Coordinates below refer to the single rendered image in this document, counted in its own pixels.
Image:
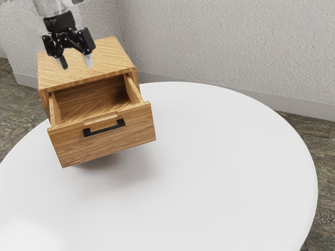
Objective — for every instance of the small wooden cabinet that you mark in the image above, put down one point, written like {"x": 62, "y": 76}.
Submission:
{"x": 86, "y": 65}

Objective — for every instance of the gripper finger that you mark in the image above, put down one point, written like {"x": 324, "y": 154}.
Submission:
{"x": 53, "y": 47}
{"x": 85, "y": 43}

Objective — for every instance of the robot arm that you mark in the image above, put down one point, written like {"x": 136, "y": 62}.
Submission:
{"x": 49, "y": 6}

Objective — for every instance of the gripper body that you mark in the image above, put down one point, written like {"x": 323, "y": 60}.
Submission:
{"x": 59, "y": 22}

